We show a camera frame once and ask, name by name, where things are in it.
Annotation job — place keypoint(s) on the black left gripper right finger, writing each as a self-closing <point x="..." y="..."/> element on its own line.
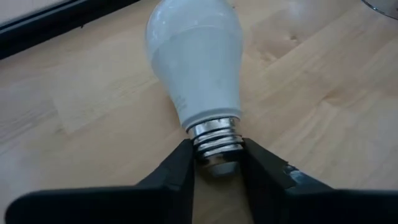
<point x="280" y="202"/>

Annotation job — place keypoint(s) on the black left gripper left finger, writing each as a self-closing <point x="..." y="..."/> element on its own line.
<point x="161" y="199"/>

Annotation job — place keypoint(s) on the white frosted lightbulb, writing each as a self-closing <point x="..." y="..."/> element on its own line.
<point x="196" y="62"/>

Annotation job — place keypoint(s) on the chrome lamp socket base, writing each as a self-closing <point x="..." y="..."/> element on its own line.
<point x="384" y="6"/>

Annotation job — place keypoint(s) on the black table edge rail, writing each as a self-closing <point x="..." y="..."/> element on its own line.
<point x="46" y="28"/>

